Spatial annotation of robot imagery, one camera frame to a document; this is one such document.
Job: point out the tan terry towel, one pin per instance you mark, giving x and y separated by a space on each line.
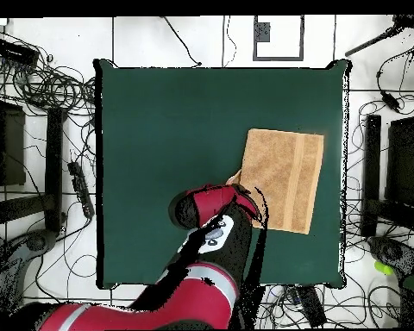
283 172

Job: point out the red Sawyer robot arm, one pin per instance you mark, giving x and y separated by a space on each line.
193 296

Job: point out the dark green table cloth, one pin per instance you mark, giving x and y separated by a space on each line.
158 120

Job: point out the black power strip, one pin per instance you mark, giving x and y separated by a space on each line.
80 186

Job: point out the dark grey floor socket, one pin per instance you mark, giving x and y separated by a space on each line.
263 32

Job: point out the grey stand base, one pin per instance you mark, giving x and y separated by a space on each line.
34 241

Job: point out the green ball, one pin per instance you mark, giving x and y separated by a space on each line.
383 268

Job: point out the dark stand base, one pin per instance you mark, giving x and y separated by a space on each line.
393 251

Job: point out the black power adapter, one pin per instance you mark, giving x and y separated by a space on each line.
390 101

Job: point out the black tripod rod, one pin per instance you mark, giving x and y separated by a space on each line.
369 43

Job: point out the grey square floor frame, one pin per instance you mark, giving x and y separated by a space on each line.
277 58

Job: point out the black metal frame stand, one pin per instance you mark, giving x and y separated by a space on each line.
372 165
53 165

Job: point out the black network switch box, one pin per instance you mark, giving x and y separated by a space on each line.
15 51

